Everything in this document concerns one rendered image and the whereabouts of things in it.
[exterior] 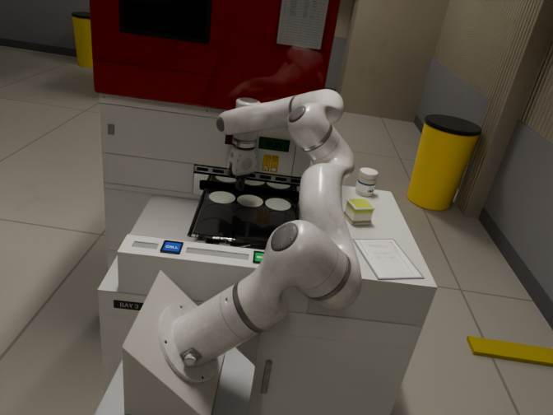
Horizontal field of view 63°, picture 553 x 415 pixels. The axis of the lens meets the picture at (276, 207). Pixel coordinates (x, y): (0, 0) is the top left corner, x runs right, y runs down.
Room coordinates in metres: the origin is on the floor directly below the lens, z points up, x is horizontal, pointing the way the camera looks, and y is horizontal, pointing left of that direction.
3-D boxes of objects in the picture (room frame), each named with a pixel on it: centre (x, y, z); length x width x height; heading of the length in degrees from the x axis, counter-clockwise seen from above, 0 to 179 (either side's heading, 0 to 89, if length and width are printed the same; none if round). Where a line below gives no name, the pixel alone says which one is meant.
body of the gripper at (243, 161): (1.51, 0.15, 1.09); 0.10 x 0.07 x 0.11; 134
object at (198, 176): (1.65, 0.12, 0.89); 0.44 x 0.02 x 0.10; 93
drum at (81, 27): (7.05, 3.18, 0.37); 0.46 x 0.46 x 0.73
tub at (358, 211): (1.39, -0.28, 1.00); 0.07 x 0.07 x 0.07; 21
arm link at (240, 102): (1.50, 0.15, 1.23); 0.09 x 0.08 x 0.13; 137
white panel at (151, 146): (1.65, 0.30, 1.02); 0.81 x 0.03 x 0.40; 93
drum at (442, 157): (3.83, -1.38, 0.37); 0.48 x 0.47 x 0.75; 0
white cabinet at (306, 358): (1.34, 0.01, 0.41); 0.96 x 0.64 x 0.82; 93
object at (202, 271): (1.07, 0.14, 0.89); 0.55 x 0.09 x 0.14; 93
